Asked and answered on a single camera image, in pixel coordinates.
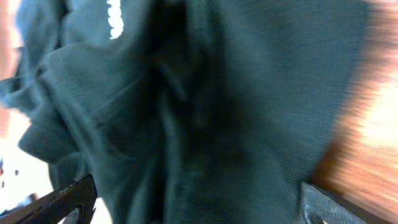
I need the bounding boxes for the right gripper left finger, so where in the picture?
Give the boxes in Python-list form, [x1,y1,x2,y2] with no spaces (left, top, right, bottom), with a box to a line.
[1,174,97,224]

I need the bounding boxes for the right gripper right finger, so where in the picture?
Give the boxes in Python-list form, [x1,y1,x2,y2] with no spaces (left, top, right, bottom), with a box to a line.
[298,182,395,224]

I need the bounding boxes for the black t-shirt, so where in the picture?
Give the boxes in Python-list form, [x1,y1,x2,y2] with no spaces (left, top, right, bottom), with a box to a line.
[1,0,368,223]

